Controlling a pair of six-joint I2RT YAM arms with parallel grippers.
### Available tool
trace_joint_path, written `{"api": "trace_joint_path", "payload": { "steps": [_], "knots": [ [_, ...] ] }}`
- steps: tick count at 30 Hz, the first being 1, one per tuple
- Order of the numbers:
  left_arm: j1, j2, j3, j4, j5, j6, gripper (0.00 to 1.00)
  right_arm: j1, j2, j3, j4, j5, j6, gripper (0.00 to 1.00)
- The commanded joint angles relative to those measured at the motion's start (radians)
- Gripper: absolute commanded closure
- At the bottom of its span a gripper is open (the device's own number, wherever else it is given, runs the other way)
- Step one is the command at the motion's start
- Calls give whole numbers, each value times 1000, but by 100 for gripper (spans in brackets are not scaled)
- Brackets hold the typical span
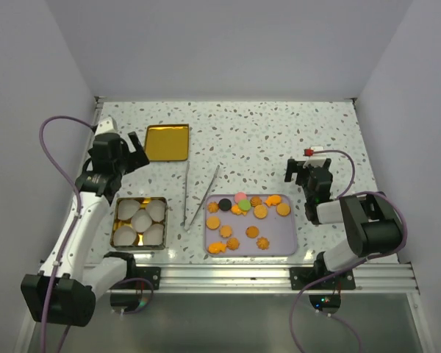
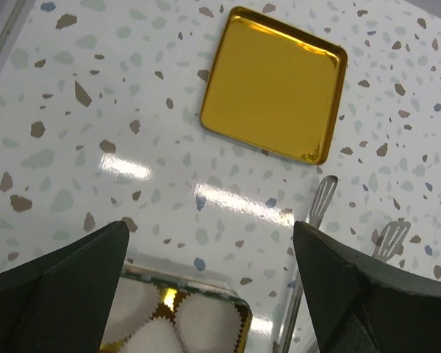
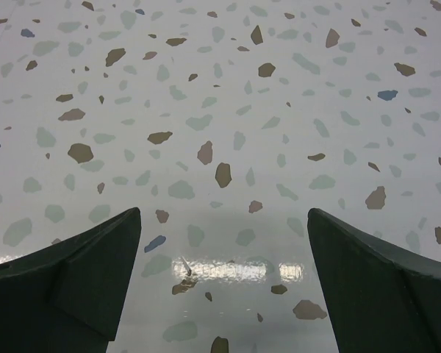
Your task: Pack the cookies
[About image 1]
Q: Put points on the small orange fish cookie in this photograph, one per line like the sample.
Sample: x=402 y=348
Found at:
x=237 y=211

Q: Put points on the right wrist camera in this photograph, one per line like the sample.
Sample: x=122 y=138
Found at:
x=314 y=157

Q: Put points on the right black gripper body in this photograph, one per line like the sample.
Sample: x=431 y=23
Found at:
x=307 y=193

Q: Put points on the pink round cookie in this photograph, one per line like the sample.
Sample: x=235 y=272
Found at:
x=238 y=197

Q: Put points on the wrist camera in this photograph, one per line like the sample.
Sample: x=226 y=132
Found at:
x=314 y=157
x=107 y=125

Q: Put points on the round chip cookie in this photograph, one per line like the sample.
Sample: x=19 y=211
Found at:
x=252 y=232

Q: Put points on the gold cookie tin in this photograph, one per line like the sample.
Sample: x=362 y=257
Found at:
x=138 y=245

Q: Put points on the swirl cookie bottom right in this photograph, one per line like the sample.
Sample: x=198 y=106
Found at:
x=263 y=243

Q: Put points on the flower cookie left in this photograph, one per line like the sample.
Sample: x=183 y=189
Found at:
x=225 y=231

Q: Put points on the round dotted cookie right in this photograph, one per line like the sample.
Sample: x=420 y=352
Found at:
x=283 y=209

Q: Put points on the white paper cup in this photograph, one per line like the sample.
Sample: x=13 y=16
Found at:
x=141 y=221
x=127 y=208
x=153 y=236
x=156 y=210
x=124 y=236

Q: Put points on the swirl cookie top left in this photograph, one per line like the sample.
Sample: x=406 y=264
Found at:
x=212 y=207

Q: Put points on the gold tin lid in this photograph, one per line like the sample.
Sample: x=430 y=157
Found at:
x=167 y=142

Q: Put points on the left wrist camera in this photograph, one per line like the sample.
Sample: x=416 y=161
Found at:
x=107 y=125

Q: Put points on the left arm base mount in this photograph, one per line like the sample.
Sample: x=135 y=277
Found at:
x=144 y=274

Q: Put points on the orange fish cookie bottom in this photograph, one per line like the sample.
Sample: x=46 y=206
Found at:
x=217 y=248

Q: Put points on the black round cookie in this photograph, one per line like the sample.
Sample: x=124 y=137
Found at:
x=225 y=204

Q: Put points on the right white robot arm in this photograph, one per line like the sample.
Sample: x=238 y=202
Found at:
x=373 y=226

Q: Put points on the aluminium rail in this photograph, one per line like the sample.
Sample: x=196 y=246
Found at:
x=280 y=279

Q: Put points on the lilac plastic tray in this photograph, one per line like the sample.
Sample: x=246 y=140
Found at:
x=279 y=230

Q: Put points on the swirl cookie top centre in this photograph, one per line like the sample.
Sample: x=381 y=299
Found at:
x=255 y=201

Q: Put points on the round dotted cookie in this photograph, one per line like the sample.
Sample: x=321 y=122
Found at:
x=260 y=211
x=213 y=222
x=283 y=209

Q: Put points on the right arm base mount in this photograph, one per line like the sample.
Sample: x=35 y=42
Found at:
x=301 y=276

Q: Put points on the swirl cookie bottom left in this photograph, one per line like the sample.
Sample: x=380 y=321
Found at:
x=233 y=244

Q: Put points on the round dotted cookie centre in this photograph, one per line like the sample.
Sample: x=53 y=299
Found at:
x=260 y=211

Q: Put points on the round dotted cookie left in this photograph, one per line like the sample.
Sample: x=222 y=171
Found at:
x=213 y=222

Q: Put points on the green round cookie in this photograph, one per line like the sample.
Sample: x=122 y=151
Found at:
x=244 y=205

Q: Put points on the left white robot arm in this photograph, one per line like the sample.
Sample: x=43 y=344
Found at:
x=61 y=292

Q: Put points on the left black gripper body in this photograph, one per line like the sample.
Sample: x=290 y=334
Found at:
x=121 y=162

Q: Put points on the swirl cookie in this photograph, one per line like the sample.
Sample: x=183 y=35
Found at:
x=255 y=201
x=212 y=207
x=233 y=244
x=263 y=243

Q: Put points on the orange fish cookie top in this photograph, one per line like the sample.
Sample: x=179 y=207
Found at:
x=273 y=200

